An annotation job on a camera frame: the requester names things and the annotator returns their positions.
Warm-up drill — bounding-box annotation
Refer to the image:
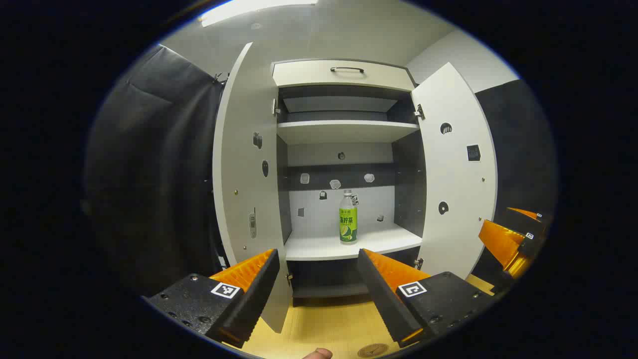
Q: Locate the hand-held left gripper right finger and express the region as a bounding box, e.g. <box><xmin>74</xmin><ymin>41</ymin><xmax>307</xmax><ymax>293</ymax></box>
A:
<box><xmin>356</xmin><ymin>248</ymin><xmax>494</xmax><ymax>349</ymax></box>

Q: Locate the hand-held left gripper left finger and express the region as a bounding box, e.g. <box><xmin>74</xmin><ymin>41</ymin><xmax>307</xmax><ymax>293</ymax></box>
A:
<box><xmin>142</xmin><ymin>248</ymin><xmax>281</xmax><ymax>349</ymax></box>

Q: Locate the white cabinet door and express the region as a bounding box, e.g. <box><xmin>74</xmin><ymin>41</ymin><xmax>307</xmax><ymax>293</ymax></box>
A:
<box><xmin>411</xmin><ymin>62</ymin><xmax>498</xmax><ymax>280</ymax></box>
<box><xmin>213</xmin><ymin>42</ymin><xmax>293</xmax><ymax>334</ymax></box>

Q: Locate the green label clear bottle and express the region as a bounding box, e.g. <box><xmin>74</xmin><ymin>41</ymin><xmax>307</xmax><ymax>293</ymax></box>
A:
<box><xmin>339</xmin><ymin>189</ymin><xmax>358</xmax><ymax>245</ymax></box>

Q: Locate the white cabinet shelf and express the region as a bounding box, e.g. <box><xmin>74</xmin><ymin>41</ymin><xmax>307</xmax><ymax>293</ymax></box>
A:
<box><xmin>277</xmin><ymin>121</ymin><xmax>419</xmax><ymax>145</ymax></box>
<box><xmin>284</xmin><ymin>223</ymin><xmax>423</xmax><ymax>261</ymax></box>

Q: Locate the white and grey cabinet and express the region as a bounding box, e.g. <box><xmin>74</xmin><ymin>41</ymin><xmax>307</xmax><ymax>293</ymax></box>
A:
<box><xmin>272</xmin><ymin>58</ymin><xmax>428</xmax><ymax>300</ymax></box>

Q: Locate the black backdrop cloth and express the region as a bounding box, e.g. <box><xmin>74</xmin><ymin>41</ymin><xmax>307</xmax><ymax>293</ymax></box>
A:
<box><xmin>85</xmin><ymin>44</ymin><xmax>225</xmax><ymax>297</ymax></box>
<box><xmin>471</xmin><ymin>79</ymin><xmax>556</xmax><ymax>285</ymax></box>

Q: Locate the ceiling light panel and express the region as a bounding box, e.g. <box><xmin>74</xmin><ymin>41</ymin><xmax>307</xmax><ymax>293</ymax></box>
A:
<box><xmin>199</xmin><ymin>0</ymin><xmax>319</xmax><ymax>28</ymax></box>

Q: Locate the white cabinet drawer black handle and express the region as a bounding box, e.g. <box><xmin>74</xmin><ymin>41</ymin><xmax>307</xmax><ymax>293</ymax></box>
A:
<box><xmin>273</xmin><ymin>60</ymin><xmax>416</xmax><ymax>92</ymax></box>

